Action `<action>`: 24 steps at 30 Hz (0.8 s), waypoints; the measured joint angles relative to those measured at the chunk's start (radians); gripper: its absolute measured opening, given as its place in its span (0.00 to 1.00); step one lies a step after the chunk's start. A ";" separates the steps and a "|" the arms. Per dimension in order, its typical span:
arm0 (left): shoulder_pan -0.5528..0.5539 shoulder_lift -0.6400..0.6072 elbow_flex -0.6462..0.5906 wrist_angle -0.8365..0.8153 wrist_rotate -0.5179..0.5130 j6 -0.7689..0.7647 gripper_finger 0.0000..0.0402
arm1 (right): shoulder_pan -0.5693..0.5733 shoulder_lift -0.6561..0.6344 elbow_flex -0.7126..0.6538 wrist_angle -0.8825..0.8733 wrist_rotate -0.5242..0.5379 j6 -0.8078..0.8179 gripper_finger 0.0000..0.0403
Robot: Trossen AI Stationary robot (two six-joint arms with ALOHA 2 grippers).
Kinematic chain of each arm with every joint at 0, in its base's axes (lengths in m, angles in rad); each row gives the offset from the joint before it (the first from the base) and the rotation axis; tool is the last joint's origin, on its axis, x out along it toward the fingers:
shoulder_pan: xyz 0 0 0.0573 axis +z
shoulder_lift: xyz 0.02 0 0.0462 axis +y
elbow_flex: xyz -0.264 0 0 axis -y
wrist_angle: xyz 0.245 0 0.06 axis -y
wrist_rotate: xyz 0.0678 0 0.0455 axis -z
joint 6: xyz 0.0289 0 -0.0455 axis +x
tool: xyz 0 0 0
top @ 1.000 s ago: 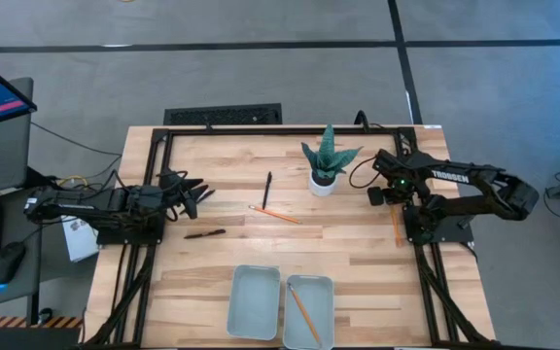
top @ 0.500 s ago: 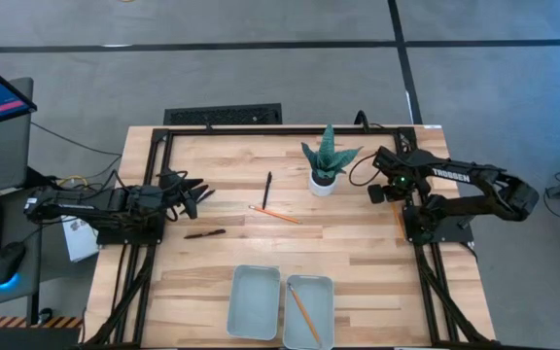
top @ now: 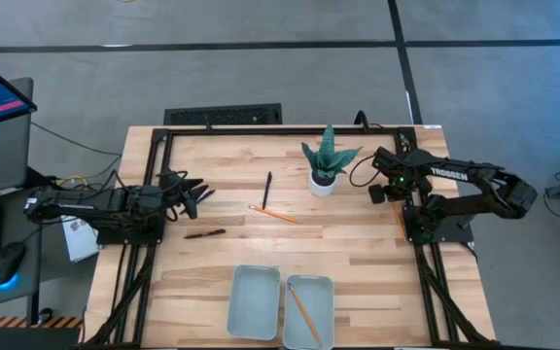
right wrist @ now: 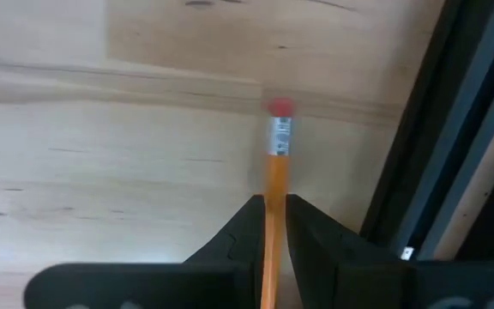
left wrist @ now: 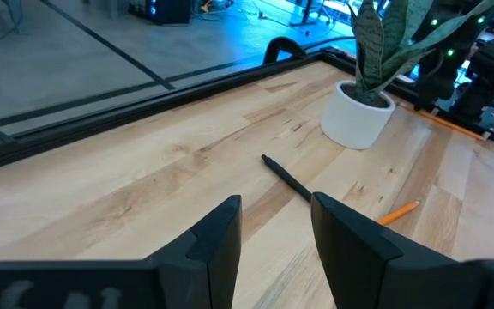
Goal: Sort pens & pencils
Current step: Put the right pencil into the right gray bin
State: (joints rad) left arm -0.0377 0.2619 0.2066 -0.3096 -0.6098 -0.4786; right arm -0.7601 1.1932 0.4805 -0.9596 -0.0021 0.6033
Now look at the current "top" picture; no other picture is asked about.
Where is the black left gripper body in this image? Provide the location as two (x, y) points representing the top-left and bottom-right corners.
(157, 167), (198, 221)

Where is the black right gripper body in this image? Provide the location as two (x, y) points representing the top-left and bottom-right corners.
(369, 177), (413, 205)

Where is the black pen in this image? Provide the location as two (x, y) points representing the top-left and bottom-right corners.
(262, 170), (274, 211)
(179, 189), (217, 216)
(183, 228), (227, 240)

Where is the orange pencil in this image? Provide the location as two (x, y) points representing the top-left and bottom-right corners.
(286, 282), (322, 345)
(392, 203), (406, 240)
(248, 204), (304, 226)

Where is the light grey plastic bin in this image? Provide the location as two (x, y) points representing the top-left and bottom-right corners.
(226, 264), (282, 341)
(282, 274), (335, 350)

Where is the white plant pot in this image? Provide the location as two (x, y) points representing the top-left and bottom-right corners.
(307, 169), (339, 197)

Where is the green artificial plant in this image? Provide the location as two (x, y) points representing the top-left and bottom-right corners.
(300, 123), (364, 180)

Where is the black floor vent grille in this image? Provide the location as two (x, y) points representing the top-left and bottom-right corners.
(162, 102), (284, 126)

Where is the white printed booklet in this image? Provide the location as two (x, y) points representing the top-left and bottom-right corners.
(60, 216), (102, 263)

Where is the black stand bar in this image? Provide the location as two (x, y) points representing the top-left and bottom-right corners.
(25, 166), (60, 192)

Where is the grey side desk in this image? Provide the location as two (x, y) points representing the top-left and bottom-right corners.
(0, 187), (46, 312)

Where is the grey computer monitor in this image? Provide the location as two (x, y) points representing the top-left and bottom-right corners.
(0, 76), (35, 198)

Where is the black computer mouse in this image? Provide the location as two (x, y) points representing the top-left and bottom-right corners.
(0, 241), (27, 287)

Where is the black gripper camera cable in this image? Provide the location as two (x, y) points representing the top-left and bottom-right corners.
(348, 154), (378, 189)

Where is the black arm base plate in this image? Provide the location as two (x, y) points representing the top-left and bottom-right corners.
(402, 203), (474, 244)
(95, 213), (167, 246)

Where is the thick black cable loop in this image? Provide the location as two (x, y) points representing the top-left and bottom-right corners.
(354, 109), (372, 133)

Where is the yellow cable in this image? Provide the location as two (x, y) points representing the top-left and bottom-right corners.
(57, 174), (90, 190)

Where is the thin black floor cable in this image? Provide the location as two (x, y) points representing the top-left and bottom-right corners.
(30, 121), (123, 158)

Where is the black aluminium table frame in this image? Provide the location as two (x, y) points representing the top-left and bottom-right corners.
(85, 124), (495, 350)

